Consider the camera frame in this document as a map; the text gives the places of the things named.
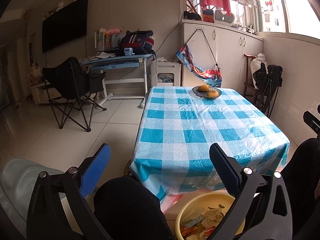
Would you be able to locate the white crumpled cloth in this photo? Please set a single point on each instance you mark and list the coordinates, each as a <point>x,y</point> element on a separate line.
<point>163,59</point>

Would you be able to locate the black shoes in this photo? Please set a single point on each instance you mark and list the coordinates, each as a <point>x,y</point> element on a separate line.
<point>191,16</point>

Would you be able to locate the row of books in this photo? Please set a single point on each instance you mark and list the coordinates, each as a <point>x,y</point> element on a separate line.
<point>102,40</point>

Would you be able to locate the colourful printed bag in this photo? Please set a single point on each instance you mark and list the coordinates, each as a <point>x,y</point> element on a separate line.
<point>207,76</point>

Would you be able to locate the white television stand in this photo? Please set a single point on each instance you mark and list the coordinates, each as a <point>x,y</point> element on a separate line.
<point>42,92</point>

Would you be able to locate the white plastic storage stool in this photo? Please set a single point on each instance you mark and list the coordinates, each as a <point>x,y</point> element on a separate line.
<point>165,67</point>

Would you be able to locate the pink white gift bag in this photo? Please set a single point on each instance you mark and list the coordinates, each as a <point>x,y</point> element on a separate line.
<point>36,75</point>

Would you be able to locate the blue study desk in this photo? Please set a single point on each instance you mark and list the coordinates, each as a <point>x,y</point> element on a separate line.
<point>117,60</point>

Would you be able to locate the red bow window sticker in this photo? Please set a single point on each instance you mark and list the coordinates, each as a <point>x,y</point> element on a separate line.
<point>269,3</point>

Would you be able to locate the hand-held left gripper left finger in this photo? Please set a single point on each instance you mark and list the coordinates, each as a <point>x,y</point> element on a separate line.
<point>96,170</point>

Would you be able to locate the white sack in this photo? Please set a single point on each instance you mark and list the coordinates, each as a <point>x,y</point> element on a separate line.
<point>255,67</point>

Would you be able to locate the orange box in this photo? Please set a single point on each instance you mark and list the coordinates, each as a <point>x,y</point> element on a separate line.
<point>208,16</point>

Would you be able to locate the dark striped backpack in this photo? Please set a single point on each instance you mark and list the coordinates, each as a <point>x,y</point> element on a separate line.
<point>137,41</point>

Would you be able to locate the white cabinet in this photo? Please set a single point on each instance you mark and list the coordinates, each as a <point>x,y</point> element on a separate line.
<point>230,55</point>

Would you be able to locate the yellow patterned slipper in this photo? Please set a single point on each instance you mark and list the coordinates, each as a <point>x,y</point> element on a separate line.
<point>128,166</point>

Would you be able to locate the small grey shoes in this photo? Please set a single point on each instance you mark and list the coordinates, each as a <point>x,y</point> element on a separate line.
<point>243,28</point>

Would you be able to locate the brown plush toy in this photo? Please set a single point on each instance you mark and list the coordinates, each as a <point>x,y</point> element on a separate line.
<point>48,15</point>

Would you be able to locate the person's right leg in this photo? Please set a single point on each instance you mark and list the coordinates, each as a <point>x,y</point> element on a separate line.
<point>302,170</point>

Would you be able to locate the yellow plastic basin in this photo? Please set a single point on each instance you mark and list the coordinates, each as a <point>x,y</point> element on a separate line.
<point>195,205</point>

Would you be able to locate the white plush toy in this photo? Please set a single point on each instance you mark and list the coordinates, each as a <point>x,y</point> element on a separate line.
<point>60,6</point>

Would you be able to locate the red knot decoration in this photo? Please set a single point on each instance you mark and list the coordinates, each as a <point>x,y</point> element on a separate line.
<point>27,14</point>

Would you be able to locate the blue pencil sharpener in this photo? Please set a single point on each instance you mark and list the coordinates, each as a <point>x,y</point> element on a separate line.
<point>128,52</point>

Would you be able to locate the blue checkered tablecloth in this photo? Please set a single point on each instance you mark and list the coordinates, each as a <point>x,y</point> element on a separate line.
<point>190,130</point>

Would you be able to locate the black folding chair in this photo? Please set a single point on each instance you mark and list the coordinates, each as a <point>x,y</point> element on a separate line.
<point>67,77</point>

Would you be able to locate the black wall television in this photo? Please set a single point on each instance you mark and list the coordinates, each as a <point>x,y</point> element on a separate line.
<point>65,25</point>

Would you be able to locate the white papers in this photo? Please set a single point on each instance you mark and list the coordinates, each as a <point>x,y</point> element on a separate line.
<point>105,54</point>

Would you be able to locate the red plastic bag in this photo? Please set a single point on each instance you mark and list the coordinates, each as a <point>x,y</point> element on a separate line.
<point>170,201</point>

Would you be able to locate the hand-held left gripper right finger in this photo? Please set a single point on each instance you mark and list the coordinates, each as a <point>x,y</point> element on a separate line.
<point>225,170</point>

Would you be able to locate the yellow mango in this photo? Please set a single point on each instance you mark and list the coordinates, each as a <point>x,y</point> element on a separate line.
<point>213,93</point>
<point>203,88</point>

